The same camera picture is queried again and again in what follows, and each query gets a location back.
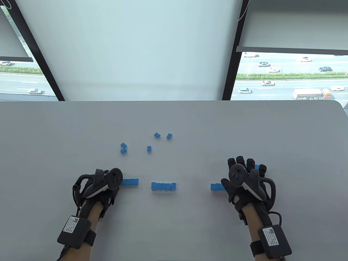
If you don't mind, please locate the person's left hand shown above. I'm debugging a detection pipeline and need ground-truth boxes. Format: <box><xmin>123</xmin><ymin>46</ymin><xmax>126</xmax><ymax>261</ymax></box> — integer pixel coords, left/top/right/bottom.
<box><xmin>73</xmin><ymin>168</ymin><xmax>123</xmax><ymax>218</ymax></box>

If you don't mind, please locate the person's right hand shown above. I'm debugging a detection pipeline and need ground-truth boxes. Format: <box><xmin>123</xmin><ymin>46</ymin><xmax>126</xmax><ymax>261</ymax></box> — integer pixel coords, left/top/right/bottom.
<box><xmin>221</xmin><ymin>156</ymin><xmax>276</xmax><ymax>225</ymax></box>

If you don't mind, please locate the person's left forearm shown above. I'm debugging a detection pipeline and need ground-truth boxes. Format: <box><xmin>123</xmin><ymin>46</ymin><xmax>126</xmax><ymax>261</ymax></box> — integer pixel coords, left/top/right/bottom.
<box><xmin>58</xmin><ymin>202</ymin><xmax>105</xmax><ymax>261</ymax></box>

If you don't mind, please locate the person's right forearm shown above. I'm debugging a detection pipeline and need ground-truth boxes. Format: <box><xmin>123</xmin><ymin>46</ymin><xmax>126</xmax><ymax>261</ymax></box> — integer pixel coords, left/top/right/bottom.
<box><xmin>242</xmin><ymin>203</ymin><xmax>283</xmax><ymax>261</ymax></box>

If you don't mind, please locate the black and white hand controller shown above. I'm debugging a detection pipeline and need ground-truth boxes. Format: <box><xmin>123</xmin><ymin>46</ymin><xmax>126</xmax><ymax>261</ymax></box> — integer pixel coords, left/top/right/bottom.
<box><xmin>228</xmin><ymin>164</ymin><xmax>268</xmax><ymax>201</ymax></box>
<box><xmin>84</xmin><ymin>168</ymin><xmax>123</xmax><ymax>198</ymax></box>

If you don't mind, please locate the green roadside hedge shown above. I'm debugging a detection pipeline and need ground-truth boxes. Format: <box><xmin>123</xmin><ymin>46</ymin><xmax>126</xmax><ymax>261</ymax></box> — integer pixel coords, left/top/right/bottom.
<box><xmin>0</xmin><ymin>65</ymin><xmax>44</xmax><ymax>75</ymax></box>
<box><xmin>235</xmin><ymin>72</ymin><xmax>348</xmax><ymax>80</ymax></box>

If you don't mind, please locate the wide white roller blind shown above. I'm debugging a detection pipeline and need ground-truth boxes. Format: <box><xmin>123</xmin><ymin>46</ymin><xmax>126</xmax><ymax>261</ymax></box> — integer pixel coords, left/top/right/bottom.
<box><xmin>15</xmin><ymin>0</ymin><xmax>243</xmax><ymax>101</ymax></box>

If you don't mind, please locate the grey roller blind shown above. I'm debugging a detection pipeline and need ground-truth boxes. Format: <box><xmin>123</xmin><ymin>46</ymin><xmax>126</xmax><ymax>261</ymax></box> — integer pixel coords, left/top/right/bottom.
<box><xmin>236</xmin><ymin>0</ymin><xmax>348</xmax><ymax>54</ymax></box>
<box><xmin>0</xmin><ymin>11</ymin><xmax>34</xmax><ymax>62</ymax></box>

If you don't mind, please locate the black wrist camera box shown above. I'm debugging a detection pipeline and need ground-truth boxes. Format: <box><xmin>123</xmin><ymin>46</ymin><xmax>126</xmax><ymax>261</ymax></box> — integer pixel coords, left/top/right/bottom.
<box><xmin>57</xmin><ymin>216</ymin><xmax>97</xmax><ymax>249</ymax></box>
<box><xmin>250</xmin><ymin>224</ymin><xmax>292</xmax><ymax>259</ymax></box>

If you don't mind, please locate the black window frame post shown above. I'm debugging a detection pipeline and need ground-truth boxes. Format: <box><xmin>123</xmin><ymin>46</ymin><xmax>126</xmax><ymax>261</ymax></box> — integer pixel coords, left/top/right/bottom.
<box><xmin>222</xmin><ymin>0</ymin><xmax>250</xmax><ymax>101</ymax></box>
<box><xmin>7</xmin><ymin>0</ymin><xmax>66</xmax><ymax>101</ymax></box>

